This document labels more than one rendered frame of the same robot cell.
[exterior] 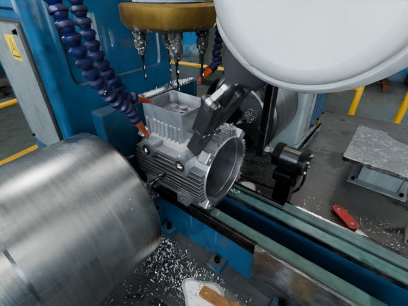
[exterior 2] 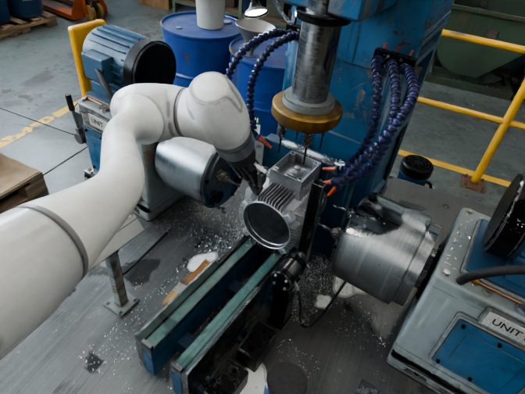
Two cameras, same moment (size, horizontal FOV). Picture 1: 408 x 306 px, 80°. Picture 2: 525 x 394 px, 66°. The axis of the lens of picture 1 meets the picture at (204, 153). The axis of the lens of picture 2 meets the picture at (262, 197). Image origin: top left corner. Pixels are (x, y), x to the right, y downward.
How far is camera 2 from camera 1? 1.00 m
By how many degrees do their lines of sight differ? 63
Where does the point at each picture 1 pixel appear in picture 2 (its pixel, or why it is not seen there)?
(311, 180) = (352, 376)
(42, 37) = (286, 83)
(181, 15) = (275, 112)
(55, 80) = not seen: hidden behind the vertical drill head
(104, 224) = (184, 160)
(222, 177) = (280, 241)
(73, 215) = (183, 148)
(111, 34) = not seen: hidden behind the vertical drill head
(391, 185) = not seen: outside the picture
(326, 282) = (188, 299)
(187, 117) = (274, 173)
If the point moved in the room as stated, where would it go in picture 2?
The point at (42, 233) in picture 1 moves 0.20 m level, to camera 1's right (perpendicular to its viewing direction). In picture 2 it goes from (174, 143) to (167, 185)
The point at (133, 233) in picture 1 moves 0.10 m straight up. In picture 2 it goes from (188, 175) to (187, 146)
